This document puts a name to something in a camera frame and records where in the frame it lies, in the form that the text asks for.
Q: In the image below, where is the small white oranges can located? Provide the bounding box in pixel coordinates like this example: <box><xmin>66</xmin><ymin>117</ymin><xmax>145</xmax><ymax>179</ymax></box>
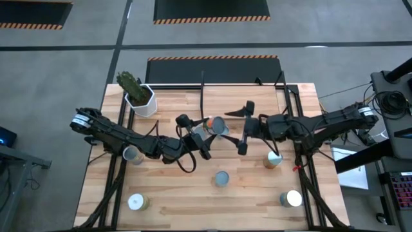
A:
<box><xmin>203</xmin><ymin>115</ymin><xmax>228</xmax><ymax>136</ymax></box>

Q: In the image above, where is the tin can yellow orange label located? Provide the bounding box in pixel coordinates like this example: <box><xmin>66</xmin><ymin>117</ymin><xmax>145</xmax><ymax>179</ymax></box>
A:
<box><xmin>127</xmin><ymin>192</ymin><xmax>151</xmax><ymax>212</ymax></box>

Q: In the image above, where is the coiled black cable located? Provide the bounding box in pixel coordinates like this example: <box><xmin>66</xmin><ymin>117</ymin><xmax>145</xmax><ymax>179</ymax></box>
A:
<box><xmin>371</xmin><ymin>90</ymin><xmax>411</xmax><ymax>121</ymax></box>

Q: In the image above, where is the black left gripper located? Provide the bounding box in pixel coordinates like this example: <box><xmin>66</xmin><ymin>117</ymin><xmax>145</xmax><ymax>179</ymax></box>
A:
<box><xmin>175</xmin><ymin>113</ymin><xmax>218</xmax><ymax>164</ymax></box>

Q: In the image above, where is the white mixed fruit can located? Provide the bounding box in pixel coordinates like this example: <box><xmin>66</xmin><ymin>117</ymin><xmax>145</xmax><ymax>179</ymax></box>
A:
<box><xmin>214</xmin><ymin>170</ymin><xmax>230</xmax><ymax>188</ymax></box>

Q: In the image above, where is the grey equipment cart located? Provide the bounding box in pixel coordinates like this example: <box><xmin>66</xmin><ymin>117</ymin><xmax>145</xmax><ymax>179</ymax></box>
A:
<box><xmin>370</xmin><ymin>70</ymin><xmax>412</xmax><ymax>162</ymax></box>

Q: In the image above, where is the tin can teal label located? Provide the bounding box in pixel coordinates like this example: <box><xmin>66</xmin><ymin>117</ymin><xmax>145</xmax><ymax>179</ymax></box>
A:
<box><xmin>279</xmin><ymin>189</ymin><xmax>303</xmax><ymax>208</ymax></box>

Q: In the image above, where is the grey metal desk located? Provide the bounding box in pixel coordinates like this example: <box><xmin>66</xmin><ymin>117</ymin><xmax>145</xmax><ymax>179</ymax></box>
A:
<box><xmin>0</xmin><ymin>144</ymin><xmax>53</xmax><ymax>232</ymax></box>

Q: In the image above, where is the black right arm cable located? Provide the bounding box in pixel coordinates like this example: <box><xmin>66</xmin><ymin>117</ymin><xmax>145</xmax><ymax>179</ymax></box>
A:
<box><xmin>258</xmin><ymin>113</ymin><xmax>281</xmax><ymax>157</ymax></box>

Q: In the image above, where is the green cactus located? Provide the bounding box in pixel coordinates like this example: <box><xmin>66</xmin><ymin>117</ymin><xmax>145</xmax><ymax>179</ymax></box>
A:
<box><xmin>116</xmin><ymin>70</ymin><xmax>152</xmax><ymax>106</ymax></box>

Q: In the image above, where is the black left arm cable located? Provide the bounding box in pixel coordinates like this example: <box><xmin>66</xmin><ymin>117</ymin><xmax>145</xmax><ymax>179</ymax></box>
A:
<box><xmin>175</xmin><ymin>124</ymin><xmax>198</xmax><ymax>174</ymax></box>

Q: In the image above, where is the tin can olive label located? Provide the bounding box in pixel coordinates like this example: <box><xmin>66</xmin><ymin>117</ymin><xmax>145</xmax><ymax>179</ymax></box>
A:
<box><xmin>194</xmin><ymin>124</ymin><xmax>209</xmax><ymax>140</ymax></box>

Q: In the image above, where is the tin can cream label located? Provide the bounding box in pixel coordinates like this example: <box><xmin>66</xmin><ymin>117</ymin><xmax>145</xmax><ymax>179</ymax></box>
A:
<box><xmin>122</xmin><ymin>144</ymin><xmax>145</xmax><ymax>166</ymax></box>

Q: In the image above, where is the dark device with blue light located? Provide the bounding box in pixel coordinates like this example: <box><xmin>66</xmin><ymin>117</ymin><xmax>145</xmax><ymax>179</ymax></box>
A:
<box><xmin>0</xmin><ymin>126</ymin><xmax>17</xmax><ymax>148</ymax></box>

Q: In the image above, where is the black aluminium table frame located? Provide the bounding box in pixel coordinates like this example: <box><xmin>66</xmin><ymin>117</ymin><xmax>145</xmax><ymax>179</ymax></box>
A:
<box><xmin>72</xmin><ymin>82</ymin><xmax>350</xmax><ymax>232</ymax></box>

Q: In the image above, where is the white board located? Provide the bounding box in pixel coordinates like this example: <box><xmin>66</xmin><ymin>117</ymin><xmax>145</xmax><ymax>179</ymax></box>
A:
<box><xmin>330</xmin><ymin>144</ymin><xmax>370</xmax><ymax>191</ymax></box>

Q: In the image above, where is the white hexagonal plant pot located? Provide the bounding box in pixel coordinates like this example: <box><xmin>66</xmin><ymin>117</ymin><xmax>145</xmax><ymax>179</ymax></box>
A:
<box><xmin>124</xmin><ymin>84</ymin><xmax>158</xmax><ymax>118</ymax></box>

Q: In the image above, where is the pineapple can orange label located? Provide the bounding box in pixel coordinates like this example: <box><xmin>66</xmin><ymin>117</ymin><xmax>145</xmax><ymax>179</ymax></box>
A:
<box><xmin>263</xmin><ymin>150</ymin><xmax>284</xmax><ymax>170</ymax></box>

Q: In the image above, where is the black metal beam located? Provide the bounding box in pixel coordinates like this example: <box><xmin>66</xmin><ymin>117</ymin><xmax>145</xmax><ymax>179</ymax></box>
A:
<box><xmin>334</xmin><ymin>138</ymin><xmax>398</xmax><ymax>175</ymax></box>
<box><xmin>384</xmin><ymin>57</ymin><xmax>412</xmax><ymax>83</ymax></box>

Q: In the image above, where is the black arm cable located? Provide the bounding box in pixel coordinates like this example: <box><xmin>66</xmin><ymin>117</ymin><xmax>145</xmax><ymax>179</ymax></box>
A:
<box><xmin>258</xmin><ymin>113</ymin><xmax>281</xmax><ymax>157</ymax></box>
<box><xmin>175</xmin><ymin>124</ymin><xmax>198</xmax><ymax>174</ymax></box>

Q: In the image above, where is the black hazard-striped floor mat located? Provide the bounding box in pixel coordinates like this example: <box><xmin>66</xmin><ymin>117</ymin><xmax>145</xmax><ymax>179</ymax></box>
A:
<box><xmin>0</xmin><ymin>0</ymin><xmax>74</xmax><ymax>31</ymax></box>
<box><xmin>146</xmin><ymin>55</ymin><xmax>285</xmax><ymax>85</ymax></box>
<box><xmin>153</xmin><ymin>0</ymin><xmax>271</xmax><ymax>26</ymax></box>

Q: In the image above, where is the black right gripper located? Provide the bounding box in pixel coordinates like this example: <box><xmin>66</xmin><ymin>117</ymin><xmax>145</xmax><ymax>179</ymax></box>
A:
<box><xmin>221</xmin><ymin>100</ymin><xmax>268</xmax><ymax>156</ymax></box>

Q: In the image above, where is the backlit keyboard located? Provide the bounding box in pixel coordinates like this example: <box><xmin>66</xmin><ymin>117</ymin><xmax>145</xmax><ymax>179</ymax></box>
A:
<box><xmin>389</xmin><ymin>171</ymin><xmax>412</xmax><ymax>211</ymax></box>

